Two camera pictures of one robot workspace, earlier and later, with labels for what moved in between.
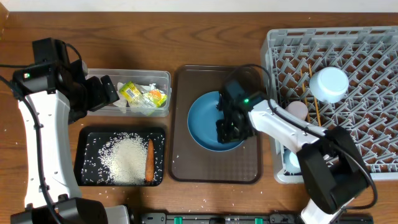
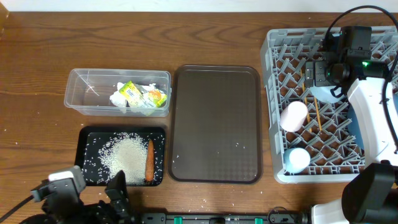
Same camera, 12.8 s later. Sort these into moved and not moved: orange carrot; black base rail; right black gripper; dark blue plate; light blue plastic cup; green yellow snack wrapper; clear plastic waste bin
Moved: dark blue plate; right black gripper
Not moved: black base rail; orange carrot; green yellow snack wrapper; clear plastic waste bin; light blue plastic cup
